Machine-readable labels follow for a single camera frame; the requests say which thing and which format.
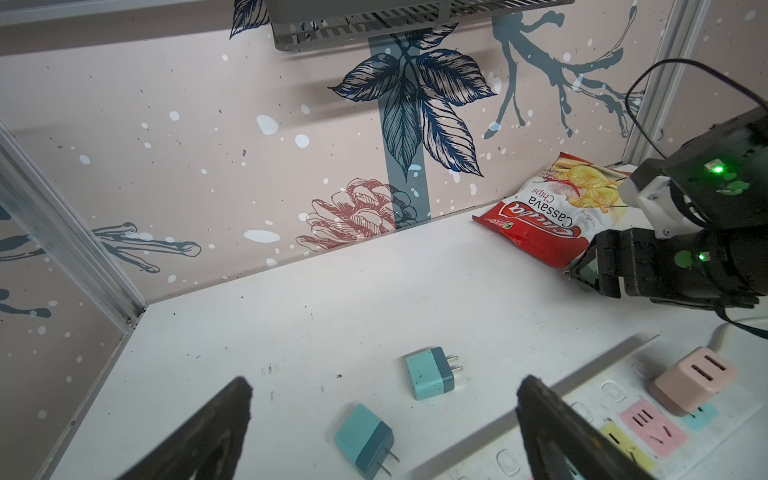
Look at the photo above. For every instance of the black hanging wire basket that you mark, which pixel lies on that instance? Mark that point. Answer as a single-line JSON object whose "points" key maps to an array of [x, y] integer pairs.
{"points": [[304, 25]]}

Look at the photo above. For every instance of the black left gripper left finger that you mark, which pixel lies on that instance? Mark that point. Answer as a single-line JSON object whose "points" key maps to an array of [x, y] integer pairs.
{"points": [[208, 445]]}

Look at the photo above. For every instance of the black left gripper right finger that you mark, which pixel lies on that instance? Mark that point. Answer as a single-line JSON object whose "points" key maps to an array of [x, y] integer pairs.
{"points": [[556, 438]]}

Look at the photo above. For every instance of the pink usb charger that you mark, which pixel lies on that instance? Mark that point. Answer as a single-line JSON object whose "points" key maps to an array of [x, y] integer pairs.
{"points": [[693, 381]]}

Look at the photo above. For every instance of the white long power strip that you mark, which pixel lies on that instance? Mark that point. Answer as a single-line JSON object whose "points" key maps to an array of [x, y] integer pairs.
{"points": [[617, 403]]}

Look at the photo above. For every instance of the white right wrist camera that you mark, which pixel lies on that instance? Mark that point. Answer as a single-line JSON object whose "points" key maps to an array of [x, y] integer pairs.
{"points": [[650, 190]]}

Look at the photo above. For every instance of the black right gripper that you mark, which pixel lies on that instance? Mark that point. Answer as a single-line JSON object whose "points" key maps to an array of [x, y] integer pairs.
{"points": [[709, 269]]}

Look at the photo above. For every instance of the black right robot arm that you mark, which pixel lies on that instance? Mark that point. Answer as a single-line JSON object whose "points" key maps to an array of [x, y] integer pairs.
{"points": [[720, 176]]}

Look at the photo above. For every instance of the teal usb charger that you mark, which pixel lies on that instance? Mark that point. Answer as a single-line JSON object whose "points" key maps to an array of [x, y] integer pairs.
{"points": [[366, 442], [432, 373]]}

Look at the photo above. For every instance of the red cassava chips bag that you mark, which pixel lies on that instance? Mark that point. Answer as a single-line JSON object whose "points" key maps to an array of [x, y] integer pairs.
{"points": [[555, 214]]}

